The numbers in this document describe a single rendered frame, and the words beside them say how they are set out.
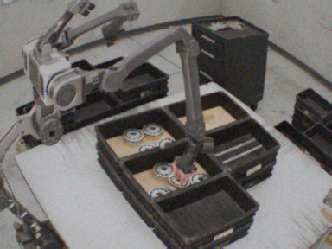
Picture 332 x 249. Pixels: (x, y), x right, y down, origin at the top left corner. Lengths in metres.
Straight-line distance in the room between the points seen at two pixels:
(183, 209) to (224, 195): 0.21
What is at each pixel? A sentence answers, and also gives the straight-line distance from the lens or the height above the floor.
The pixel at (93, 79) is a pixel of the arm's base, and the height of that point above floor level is 1.47.
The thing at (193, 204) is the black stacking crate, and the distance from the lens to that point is 2.02.
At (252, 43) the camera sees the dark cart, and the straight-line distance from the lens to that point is 3.74.
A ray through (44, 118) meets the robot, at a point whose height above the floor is 1.21.
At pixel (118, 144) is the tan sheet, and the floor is 0.83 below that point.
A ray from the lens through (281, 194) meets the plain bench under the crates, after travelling 2.33.
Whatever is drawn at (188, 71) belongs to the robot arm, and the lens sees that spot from 1.85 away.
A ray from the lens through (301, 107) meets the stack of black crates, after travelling 3.53.
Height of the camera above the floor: 2.26
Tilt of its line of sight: 35 degrees down
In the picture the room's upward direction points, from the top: 3 degrees clockwise
